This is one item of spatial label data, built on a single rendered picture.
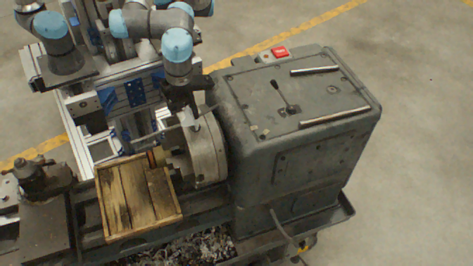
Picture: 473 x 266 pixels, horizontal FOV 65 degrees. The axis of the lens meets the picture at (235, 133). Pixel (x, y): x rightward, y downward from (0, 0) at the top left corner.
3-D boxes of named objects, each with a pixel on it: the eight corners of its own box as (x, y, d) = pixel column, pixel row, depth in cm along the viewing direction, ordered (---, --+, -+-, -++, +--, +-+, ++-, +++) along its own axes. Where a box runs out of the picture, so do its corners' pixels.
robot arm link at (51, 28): (55, 58, 152) (42, 30, 141) (36, 44, 157) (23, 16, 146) (80, 45, 158) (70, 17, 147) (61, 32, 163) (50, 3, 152)
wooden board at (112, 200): (161, 153, 172) (160, 147, 169) (183, 220, 151) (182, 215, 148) (94, 171, 165) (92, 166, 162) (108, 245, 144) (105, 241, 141)
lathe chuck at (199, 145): (193, 131, 170) (193, 89, 142) (217, 193, 156) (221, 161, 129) (174, 136, 167) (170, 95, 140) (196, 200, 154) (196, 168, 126)
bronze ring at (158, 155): (167, 137, 145) (143, 143, 142) (173, 155, 139) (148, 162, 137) (169, 151, 152) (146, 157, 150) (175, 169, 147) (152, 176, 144)
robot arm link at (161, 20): (152, -2, 100) (148, 28, 95) (194, -2, 101) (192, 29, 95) (156, 20, 107) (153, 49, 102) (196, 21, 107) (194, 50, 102)
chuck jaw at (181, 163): (193, 149, 144) (203, 172, 136) (194, 157, 147) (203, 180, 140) (165, 157, 141) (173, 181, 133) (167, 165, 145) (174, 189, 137)
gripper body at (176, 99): (160, 98, 115) (155, 74, 104) (184, 87, 118) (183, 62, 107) (172, 117, 112) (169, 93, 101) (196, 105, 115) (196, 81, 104)
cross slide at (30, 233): (62, 161, 160) (59, 155, 157) (73, 252, 136) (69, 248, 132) (20, 172, 156) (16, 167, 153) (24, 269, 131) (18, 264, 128)
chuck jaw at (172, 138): (188, 138, 149) (181, 110, 145) (191, 142, 144) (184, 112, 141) (161, 146, 146) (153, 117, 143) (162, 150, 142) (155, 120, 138)
